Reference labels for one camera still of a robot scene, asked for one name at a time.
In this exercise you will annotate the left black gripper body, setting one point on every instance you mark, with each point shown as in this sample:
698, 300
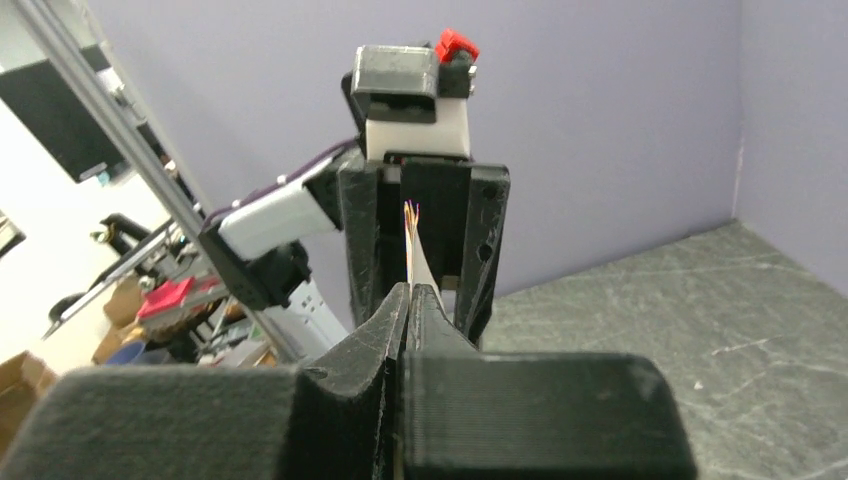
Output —
440, 188

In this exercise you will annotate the aluminium frame rail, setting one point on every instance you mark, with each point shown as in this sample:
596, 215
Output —
62, 50

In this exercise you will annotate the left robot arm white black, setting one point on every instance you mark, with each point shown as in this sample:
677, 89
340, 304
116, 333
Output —
266, 232

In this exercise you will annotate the tan decorated letter sheet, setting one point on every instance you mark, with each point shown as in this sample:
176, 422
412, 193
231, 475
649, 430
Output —
418, 270

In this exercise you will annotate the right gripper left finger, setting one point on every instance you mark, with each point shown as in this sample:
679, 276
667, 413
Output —
330, 419

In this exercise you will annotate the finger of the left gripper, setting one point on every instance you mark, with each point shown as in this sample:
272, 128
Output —
488, 193
362, 201

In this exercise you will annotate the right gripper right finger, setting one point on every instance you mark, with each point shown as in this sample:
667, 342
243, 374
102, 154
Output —
468, 414

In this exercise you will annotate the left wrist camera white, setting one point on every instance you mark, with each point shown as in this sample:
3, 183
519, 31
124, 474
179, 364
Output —
412, 100

